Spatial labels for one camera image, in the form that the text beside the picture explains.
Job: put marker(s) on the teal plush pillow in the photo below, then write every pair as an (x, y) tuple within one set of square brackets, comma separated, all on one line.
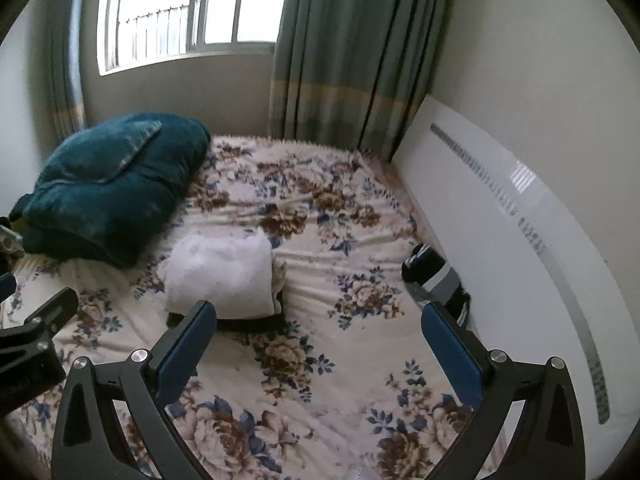
[(107, 190)]

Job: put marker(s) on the cream embroidered cloth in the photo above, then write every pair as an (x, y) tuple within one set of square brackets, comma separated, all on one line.
[(278, 278)]

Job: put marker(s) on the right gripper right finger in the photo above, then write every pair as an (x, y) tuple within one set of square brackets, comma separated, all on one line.
[(548, 442)]

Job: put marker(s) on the white knit garment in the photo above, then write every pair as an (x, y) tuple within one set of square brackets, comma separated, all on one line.
[(231, 271)]

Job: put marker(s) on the white headboard panel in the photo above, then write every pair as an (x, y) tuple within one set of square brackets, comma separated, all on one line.
[(539, 287)]

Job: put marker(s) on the left green curtain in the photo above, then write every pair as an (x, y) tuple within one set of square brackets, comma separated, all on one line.
[(63, 56)]

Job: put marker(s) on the black white striped garment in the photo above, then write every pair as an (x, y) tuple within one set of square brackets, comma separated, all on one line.
[(429, 277)]

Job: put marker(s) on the green striped curtain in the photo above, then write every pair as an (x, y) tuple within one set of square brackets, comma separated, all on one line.
[(352, 73)]

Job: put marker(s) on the window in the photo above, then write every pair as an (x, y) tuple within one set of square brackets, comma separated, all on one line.
[(135, 33)]

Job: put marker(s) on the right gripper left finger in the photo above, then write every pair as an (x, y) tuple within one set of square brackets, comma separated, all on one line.
[(89, 442)]

